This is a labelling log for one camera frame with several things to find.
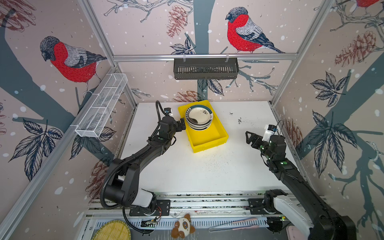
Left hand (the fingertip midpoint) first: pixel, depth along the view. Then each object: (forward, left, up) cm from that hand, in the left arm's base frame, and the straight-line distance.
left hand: (176, 118), depth 87 cm
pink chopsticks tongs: (-52, -18, -17) cm, 57 cm away
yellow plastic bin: (-1, -24, -18) cm, 30 cm away
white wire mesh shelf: (-10, +38, +11) cm, 41 cm away
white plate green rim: (+14, -22, -11) cm, 28 cm away
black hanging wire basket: (+40, -21, +8) cm, 46 cm away
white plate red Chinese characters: (+4, -13, -15) cm, 20 cm away
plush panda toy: (-51, -5, -16) cm, 54 cm away
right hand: (-11, -43, -2) cm, 44 cm away
